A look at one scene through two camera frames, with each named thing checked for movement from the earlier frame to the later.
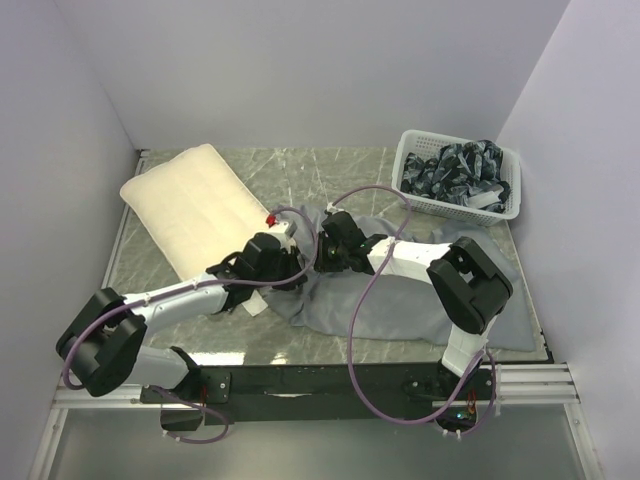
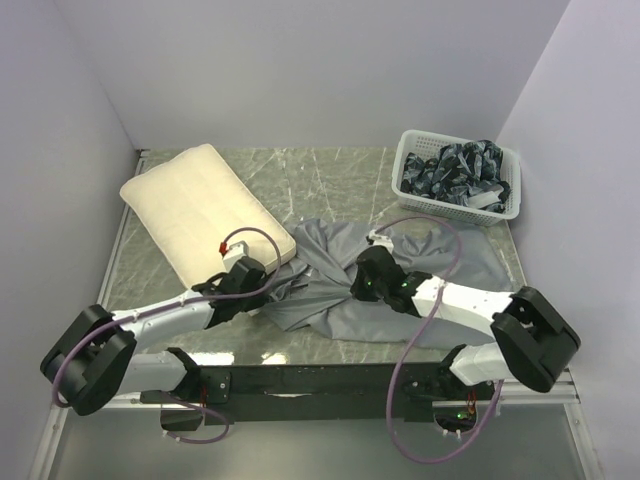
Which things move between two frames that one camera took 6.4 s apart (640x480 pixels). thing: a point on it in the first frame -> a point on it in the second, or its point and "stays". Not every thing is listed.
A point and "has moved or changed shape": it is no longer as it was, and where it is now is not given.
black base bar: (219, 394) stays
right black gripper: (322, 263) -> (358, 289)
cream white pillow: (194, 210) stays
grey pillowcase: (397, 305) has moved or changed shape
